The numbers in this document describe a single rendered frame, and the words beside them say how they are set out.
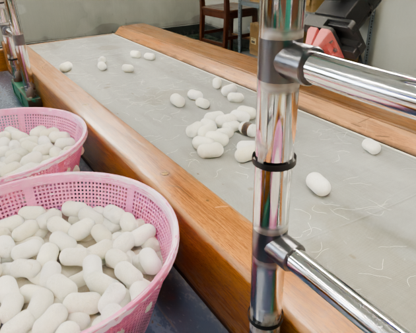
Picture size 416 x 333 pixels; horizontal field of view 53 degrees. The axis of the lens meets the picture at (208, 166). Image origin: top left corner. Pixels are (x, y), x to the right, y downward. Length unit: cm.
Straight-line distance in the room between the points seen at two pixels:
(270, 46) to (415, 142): 47
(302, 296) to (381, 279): 10
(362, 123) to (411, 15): 241
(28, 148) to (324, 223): 46
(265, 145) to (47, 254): 28
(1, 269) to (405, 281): 38
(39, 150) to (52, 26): 428
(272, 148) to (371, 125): 48
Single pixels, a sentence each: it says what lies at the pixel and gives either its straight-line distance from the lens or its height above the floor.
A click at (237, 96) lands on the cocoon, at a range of 81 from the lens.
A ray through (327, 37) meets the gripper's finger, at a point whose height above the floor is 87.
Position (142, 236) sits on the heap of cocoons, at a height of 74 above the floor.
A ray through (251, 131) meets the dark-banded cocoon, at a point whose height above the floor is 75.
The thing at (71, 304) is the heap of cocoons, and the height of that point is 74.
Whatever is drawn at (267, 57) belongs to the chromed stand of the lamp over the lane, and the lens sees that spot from 22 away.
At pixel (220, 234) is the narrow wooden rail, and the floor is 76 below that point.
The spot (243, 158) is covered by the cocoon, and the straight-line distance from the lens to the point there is 58.
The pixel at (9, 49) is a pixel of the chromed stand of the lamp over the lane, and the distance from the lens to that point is 116.
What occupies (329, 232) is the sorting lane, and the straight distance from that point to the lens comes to 47.
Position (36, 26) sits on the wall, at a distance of 492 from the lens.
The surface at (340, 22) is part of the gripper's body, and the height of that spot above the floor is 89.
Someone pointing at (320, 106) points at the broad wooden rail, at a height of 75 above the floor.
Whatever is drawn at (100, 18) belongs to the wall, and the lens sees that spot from 503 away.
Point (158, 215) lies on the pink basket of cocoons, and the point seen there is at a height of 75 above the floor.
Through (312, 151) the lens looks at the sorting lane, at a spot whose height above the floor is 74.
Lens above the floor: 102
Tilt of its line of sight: 28 degrees down
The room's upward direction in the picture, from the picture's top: 2 degrees counter-clockwise
